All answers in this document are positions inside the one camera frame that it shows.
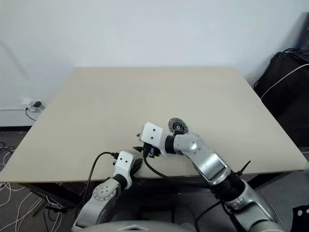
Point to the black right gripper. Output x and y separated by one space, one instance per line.
150 151

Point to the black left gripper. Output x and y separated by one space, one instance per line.
134 171

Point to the grey motor end disc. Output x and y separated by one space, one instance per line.
177 125

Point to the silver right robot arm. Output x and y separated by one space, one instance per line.
207 164

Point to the grey robot torso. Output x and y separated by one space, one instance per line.
135 228

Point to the black floor stand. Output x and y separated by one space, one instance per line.
48 207

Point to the black power adapter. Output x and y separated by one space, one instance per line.
37 104

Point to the large black bag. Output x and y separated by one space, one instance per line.
285 101

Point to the black device with white dots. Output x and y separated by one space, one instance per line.
300 217

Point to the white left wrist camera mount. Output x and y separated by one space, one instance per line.
124 160

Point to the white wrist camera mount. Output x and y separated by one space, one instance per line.
152 133
124 160

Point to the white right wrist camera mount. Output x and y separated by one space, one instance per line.
152 133

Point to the white wall power socket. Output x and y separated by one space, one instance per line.
42 107

